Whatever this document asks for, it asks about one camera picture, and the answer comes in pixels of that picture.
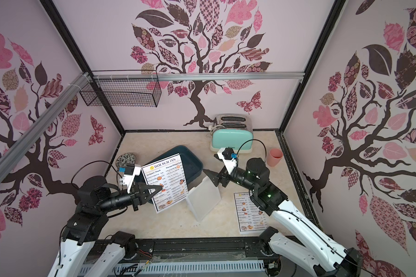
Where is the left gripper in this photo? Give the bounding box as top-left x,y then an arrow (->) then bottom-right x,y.
101,181 -> 164,211

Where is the clear acrylic menu holder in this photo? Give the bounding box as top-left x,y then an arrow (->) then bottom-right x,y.
186,177 -> 221,222

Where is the new menu sheet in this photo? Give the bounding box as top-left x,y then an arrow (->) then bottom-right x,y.
142,154 -> 188,213

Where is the old menu sheet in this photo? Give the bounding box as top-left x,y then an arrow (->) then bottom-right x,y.
234,193 -> 268,235

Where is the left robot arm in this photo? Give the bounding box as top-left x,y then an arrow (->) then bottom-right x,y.
49,176 -> 163,277

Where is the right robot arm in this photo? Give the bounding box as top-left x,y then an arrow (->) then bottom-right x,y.
204,158 -> 363,277

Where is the teal plastic tray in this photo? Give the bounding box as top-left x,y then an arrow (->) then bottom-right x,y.
146,145 -> 203,187

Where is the small patterned bowl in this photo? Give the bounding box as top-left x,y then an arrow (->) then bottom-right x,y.
116,153 -> 136,169

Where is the mint green toaster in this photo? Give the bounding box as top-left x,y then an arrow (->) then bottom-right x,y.
210,114 -> 254,153

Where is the pink plastic cup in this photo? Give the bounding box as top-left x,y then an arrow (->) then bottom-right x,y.
266,148 -> 284,167

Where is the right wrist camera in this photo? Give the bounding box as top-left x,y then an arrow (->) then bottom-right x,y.
214,147 -> 238,175

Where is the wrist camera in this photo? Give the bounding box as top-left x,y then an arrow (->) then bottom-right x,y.
214,147 -> 238,175
119,163 -> 142,194

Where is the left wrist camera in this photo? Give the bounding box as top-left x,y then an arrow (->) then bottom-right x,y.
119,163 -> 142,194

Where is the white slotted cable duct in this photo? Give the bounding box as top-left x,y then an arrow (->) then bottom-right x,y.
79,260 -> 266,277

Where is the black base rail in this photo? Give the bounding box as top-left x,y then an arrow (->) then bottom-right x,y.
51,235 -> 347,277

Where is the black wire basket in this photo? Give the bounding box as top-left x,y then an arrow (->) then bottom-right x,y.
80,69 -> 162,107

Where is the aluminium rail back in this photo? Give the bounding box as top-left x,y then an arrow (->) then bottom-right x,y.
158,72 -> 305,81

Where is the aluminium rail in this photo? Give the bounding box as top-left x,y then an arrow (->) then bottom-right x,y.
0,72 -> 90,184
158,72 -> 305,81

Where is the aluminium rail left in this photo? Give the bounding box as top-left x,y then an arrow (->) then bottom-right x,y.
0,72 -> 90,184

